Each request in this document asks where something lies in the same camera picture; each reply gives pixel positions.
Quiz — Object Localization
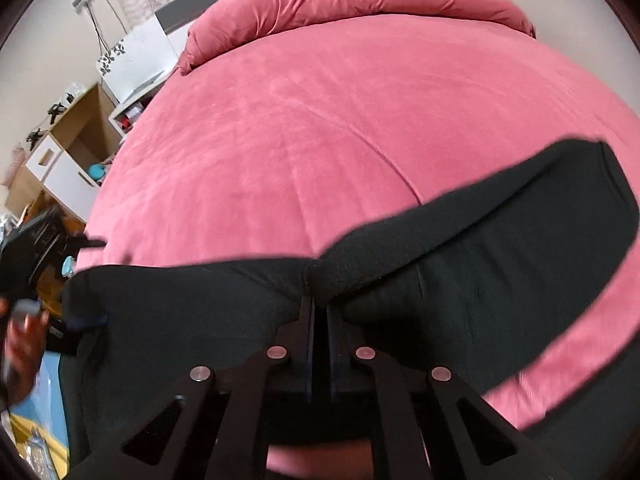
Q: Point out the white bedside shelf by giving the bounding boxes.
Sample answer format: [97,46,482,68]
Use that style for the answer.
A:
[96,15,181,106]
[109,80,166,136]

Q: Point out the blue floor mat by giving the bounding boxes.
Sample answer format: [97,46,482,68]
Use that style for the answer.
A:
[10,350,71,480]

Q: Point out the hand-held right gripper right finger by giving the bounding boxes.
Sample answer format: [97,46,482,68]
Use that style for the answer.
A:
[327,305,566,480]

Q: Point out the bed with pink sheet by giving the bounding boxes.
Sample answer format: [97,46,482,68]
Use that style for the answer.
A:
[75,10,640,478]

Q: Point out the black pants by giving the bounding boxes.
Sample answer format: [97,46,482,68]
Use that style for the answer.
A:
[60,137,640,480]

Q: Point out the person's left hand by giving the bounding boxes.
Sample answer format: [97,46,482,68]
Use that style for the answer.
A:
[0,297,51,403]

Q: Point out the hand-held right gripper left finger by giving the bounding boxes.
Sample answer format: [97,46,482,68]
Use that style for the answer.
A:
[70,296,314,480]

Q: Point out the wooden cabinet with white drawer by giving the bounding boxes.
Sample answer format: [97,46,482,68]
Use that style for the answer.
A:
[5,82,126,221]

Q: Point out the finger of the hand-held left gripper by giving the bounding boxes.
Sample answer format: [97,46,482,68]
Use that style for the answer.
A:
[62,234,107,252]

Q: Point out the thin black cable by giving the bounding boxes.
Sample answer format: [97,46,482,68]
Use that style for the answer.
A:
[75,0,126,58]

